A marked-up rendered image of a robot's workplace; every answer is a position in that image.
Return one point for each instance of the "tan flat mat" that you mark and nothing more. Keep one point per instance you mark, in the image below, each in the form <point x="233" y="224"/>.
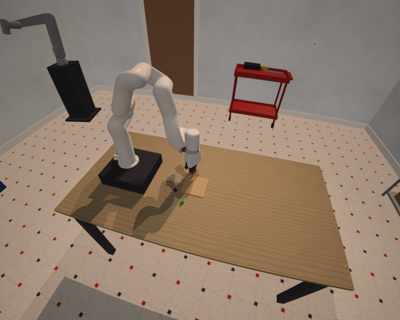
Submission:
<point x="194" y="185"/>

